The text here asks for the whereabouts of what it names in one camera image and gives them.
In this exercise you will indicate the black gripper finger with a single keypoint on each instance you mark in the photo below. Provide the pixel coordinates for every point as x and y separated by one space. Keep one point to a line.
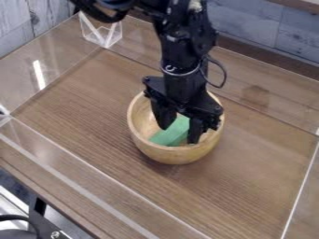
196 130
164 112

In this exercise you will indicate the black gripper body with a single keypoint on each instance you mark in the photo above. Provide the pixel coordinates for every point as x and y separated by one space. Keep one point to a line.
186 90

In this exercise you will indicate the green rectangular stick block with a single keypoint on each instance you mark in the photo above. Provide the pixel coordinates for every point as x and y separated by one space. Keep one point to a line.
174 134

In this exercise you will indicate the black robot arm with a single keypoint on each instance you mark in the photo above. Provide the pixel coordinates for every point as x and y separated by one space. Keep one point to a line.
187 36

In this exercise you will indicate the wooden bowl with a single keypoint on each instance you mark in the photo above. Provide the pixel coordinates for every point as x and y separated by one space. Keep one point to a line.
143 127

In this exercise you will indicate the clear acrylic corner bracket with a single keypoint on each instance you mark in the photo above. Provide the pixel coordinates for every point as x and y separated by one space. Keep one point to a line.
103 36

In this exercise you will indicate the clear acrylic tray wall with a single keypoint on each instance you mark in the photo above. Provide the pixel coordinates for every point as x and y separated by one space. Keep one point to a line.
103 205

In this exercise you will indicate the black metal table frame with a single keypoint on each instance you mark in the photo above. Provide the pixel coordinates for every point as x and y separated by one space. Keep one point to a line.
48 230

